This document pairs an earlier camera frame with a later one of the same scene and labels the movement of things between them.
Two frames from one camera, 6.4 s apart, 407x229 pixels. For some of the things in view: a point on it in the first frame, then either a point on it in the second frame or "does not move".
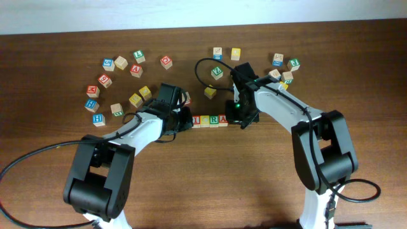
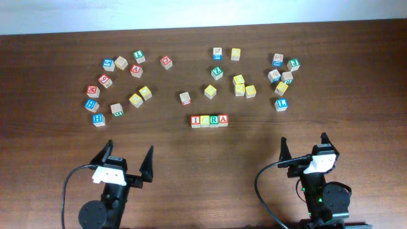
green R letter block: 213,121 does not move
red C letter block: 166,62 does not move
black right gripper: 232,117 to 297,168
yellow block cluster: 205,121 does not move
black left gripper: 186,111 to 145,172
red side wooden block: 188,103 does not move
